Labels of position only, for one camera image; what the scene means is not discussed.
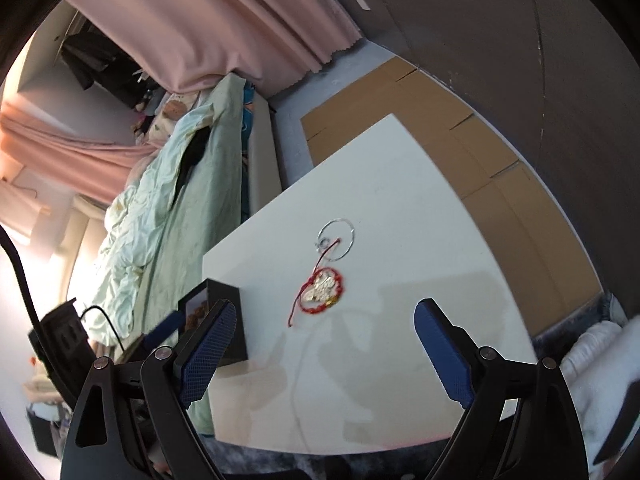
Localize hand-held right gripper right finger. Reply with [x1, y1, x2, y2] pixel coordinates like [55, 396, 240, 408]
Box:
[414, 298, 588, 480]

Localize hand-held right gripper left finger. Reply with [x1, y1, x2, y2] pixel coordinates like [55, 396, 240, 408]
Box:
[60, 299, 238, 480]

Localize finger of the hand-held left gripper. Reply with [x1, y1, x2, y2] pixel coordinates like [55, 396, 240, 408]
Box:
[144, 311, 182, 347]

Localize brown bead bracelet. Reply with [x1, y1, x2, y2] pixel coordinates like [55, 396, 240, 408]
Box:
[184, 302, 209, 332]

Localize black gift box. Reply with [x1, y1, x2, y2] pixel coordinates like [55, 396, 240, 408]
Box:
[177, 279, 249, 367]

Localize red string bracelet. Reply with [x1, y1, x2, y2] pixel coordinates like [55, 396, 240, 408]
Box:
[289, 236, 349, 330]

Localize silver bangle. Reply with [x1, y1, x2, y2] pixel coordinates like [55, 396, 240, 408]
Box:
[316, 218, 357, 261]

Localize black storage bin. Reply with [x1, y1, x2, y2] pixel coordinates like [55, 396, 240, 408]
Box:
[26, 400, 64, 455]

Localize beige headboard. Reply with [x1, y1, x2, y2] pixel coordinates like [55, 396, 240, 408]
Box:
[65, 195, 109, 311]

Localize light green duvet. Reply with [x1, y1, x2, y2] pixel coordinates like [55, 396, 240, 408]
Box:
[95, 105, 217, 341]

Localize white hanging cloth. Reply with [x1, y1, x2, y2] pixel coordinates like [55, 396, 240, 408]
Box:
[0, 180, 76, 261]

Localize bed with green sheets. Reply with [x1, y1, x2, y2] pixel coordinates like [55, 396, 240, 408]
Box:
[90, 75, 251, 436]

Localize dark shaggy rug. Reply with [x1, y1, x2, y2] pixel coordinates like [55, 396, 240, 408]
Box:
[150, 292, 626, 480]

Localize flattened cardboard sheets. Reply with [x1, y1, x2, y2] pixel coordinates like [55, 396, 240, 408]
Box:
[300, 56, 603, 338]

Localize black garment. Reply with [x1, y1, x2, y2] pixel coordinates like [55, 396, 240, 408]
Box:
[172, 125, 211, 202]

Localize draped pink curtain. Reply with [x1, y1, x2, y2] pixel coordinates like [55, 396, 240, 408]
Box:
[0, 100, 151, 206]

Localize white bed base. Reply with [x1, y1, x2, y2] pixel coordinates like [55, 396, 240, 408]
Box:
[245, 92, 287, 222]

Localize pile of plush toys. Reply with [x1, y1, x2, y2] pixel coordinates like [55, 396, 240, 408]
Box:
[131, 102, 162, 139]

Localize bear print pillow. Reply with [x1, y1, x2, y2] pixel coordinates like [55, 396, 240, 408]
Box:
[147, 95, 201, 139]

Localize blue printed sheet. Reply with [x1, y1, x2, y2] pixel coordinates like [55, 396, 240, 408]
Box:
[240, 80, 262, 152]

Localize hanging dark clothes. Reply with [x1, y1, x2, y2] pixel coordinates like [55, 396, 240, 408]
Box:
[60, 30, 167, 111]

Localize wide pink curtain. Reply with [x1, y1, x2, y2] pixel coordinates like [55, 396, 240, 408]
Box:
[65, 0, 363, 95]

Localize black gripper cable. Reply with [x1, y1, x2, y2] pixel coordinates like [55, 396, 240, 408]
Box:
[0, 224, 58, 378]

